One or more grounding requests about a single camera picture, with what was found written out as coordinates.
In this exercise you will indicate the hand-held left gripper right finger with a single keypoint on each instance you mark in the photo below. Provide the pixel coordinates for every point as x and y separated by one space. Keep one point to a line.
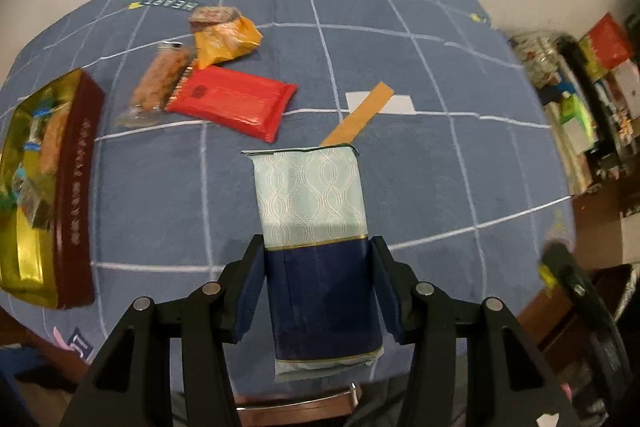
387 292

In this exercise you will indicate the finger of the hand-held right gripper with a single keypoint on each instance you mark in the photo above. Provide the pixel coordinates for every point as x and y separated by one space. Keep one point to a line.
570 272

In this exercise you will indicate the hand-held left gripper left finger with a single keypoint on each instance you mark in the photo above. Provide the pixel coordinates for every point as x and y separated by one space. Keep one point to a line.
247 292

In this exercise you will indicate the navy and white snack packet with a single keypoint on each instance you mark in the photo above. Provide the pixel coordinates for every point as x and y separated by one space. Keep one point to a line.
310 207

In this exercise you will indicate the red snack packet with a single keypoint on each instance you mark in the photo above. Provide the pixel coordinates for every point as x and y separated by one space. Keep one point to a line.
230 99

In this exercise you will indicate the gold tin box red sides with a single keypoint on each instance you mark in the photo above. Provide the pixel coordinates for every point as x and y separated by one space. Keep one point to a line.
75 187

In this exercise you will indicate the grey brown snack packet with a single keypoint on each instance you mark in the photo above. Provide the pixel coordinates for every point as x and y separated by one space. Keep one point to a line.
37 207

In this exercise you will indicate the peanut bar clear wrapper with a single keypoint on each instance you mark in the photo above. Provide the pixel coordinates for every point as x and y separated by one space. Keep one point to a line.
157 79

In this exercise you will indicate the orange snack bag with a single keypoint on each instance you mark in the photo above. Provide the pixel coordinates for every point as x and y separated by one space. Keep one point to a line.
225 42

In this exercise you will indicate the blue clip snack packet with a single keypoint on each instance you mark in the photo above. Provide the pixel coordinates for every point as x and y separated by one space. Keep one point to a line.
20 172

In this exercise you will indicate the blue checked tablecloth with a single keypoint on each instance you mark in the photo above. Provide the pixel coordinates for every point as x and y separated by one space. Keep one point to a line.
450 182

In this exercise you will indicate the green and white box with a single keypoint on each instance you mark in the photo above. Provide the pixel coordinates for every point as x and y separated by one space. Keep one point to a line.
577 119

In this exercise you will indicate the orange tape strip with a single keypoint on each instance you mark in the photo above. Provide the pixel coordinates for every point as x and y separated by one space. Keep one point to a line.
360 112

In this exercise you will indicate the white paper slip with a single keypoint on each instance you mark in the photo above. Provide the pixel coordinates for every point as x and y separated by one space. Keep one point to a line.
405 103

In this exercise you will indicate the floral ceramic pot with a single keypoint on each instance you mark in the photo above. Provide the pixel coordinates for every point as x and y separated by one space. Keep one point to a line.
535 54

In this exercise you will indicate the red standing bag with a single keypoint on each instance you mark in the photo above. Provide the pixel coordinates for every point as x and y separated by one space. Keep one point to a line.
607 39

